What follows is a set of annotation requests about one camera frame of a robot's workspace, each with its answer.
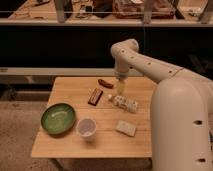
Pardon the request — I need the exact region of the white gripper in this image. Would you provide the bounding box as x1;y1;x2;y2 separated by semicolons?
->
115;69;127;95

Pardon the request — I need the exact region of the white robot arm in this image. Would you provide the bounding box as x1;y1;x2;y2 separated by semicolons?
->
111;39;213;171

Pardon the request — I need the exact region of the green ceramic bowl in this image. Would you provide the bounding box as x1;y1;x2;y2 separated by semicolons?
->
41;103;76;135

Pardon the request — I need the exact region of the brown chocolate bar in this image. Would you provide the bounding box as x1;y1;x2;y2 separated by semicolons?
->
88;88;103;106

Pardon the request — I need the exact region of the white sponge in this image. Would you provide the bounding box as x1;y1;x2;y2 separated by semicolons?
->
116;120;137;137

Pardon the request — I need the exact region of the wooden table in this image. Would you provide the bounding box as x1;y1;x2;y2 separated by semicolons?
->
31;77;156;158

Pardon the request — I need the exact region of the brown bag on shelf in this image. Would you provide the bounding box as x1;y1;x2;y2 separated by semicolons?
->
113;0;175;19

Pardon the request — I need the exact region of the grey shelf rail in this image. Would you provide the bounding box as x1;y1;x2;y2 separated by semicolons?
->
0;67;115;76

